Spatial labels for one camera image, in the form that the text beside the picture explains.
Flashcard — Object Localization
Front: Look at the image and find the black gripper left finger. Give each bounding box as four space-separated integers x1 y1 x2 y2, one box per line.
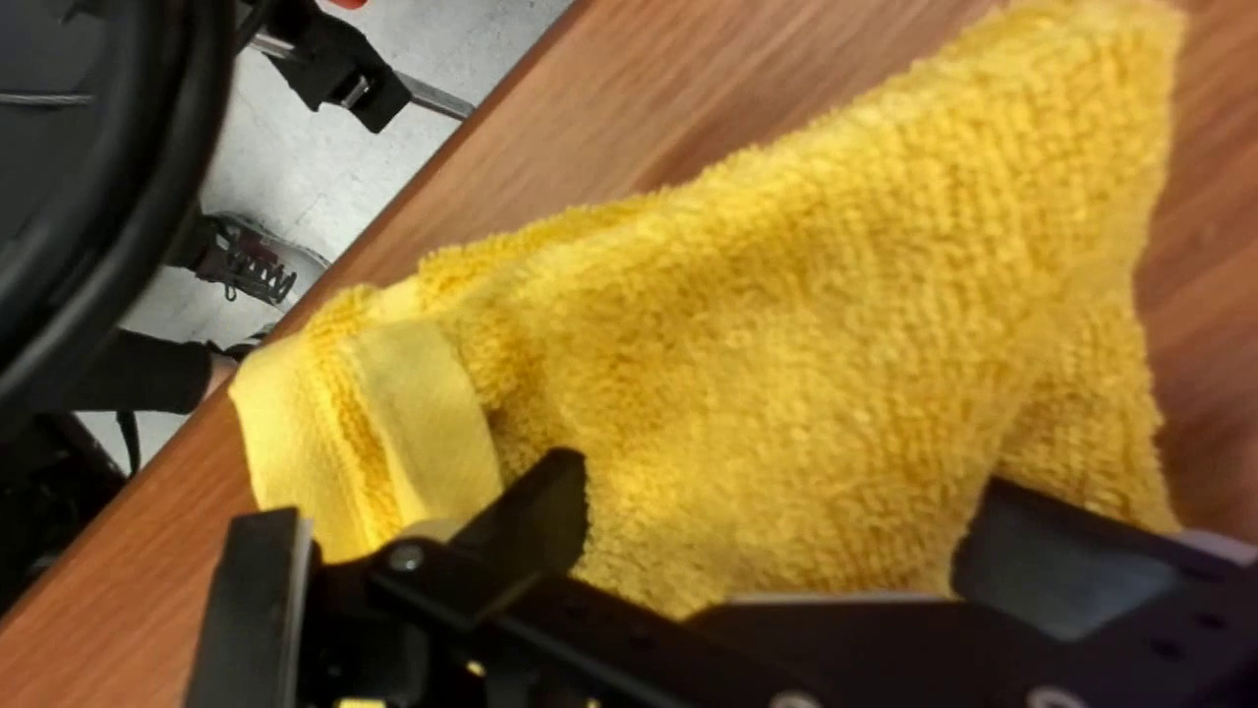
371 444 594 622

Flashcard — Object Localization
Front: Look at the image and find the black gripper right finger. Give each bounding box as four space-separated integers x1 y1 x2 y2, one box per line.
952 475 1258 650

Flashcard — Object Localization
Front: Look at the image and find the yellow terry towel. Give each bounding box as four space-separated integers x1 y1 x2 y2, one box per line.
227 0 1190 622

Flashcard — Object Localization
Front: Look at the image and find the black clamp orange handle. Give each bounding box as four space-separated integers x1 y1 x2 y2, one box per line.
168 213 299 309
249 0 475 136

